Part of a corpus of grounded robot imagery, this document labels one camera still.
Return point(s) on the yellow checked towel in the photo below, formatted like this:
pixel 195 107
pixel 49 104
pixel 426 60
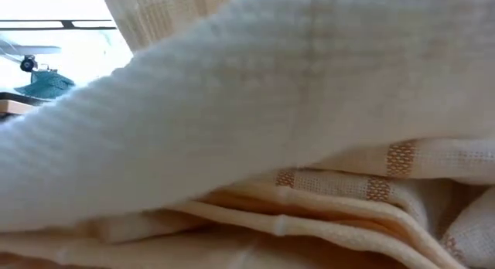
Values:
pixel 193 230

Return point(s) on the blue cloth pile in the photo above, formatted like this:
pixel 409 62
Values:
pixel 46 85

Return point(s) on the white striped towel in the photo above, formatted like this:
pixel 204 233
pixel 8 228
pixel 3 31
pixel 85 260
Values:
pixel 425 161

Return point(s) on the black ceiling spotlight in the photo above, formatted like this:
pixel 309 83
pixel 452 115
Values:
pixel 27 63

